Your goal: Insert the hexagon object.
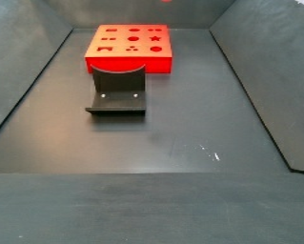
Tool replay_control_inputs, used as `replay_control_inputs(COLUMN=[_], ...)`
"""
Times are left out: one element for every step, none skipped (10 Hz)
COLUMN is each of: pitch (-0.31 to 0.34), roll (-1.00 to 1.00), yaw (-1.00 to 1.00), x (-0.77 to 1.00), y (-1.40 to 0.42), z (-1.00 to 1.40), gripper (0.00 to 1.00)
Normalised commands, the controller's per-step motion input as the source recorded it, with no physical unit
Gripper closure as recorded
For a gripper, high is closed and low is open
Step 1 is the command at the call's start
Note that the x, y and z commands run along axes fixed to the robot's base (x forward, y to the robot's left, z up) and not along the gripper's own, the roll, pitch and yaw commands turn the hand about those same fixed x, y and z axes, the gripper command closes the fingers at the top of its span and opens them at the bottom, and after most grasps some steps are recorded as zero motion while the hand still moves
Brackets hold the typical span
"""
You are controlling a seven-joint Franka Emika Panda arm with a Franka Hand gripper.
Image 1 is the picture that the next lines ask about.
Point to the red shape sorter block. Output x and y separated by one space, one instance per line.
124 47

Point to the black curved holder stand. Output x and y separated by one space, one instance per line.
118 85

